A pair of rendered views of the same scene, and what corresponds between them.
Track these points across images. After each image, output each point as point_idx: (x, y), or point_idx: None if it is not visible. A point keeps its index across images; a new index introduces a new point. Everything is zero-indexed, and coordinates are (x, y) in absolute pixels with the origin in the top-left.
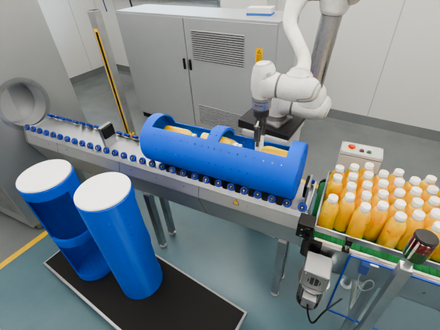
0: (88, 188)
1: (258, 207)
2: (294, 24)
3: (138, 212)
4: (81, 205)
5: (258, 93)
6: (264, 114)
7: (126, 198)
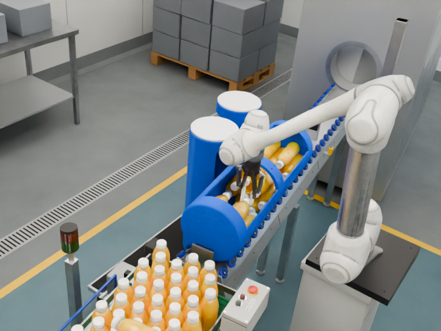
0: (216, 121)
1: None
2: (310, 111)
3: (210, 167)
4: (196, 120)
5: None
6: None
7: (204, 141)
